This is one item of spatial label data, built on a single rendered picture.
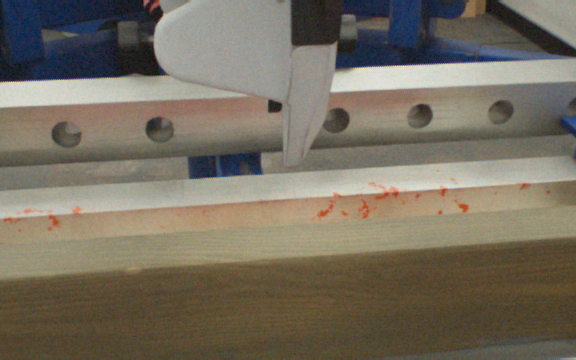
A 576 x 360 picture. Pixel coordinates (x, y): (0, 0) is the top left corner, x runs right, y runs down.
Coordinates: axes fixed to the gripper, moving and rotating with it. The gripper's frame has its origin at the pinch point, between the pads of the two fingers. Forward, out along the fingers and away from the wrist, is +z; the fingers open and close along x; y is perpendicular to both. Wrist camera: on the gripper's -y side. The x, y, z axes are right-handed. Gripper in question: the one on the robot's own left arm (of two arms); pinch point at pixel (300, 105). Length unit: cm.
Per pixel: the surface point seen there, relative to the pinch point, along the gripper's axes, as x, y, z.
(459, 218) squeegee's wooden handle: -0.3, -7.8, 6.4
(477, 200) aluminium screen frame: -14.6, -15.9, 14.7
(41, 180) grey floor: -201, 64, 113
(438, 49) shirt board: -63, -31, 20
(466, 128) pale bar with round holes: -21.5, -17.4, 12.2
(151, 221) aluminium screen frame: -14.6, 7.8, 14.5
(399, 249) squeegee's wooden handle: 1.5, -4.4, 6.6
